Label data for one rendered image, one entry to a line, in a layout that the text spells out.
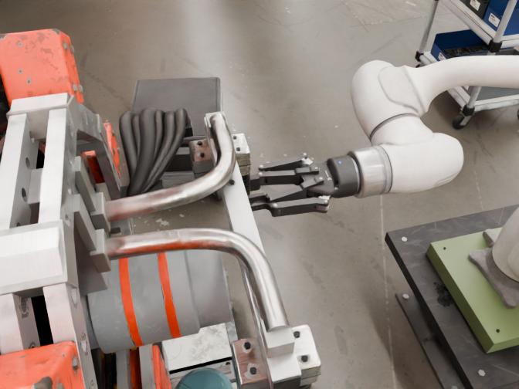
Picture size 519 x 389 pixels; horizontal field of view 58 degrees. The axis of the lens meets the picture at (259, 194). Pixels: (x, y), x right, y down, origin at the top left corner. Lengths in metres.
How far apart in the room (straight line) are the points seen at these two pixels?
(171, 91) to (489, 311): 1.35
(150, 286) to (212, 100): 1.31
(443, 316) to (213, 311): 0.84
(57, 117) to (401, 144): 0.57
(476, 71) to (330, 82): 1.68
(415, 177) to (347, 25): 2.34
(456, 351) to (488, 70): 0.71
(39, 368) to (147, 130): 0.35
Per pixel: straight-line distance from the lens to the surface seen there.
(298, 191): 0.81
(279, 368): 0.49
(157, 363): 0.96
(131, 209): 0.58
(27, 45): 0.63
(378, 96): 0.94
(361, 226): 1.88
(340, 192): 0.83
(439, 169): 0.89
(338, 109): 2.40
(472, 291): 1.38
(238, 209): 0.60
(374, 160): 0.84
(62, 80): 0.62
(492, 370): 1.35
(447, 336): 1.35
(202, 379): 0.75
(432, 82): 0.96
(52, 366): 0.38
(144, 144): 0.63
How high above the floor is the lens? 1.44
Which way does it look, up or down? 48 degrees down
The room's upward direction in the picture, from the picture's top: straight up
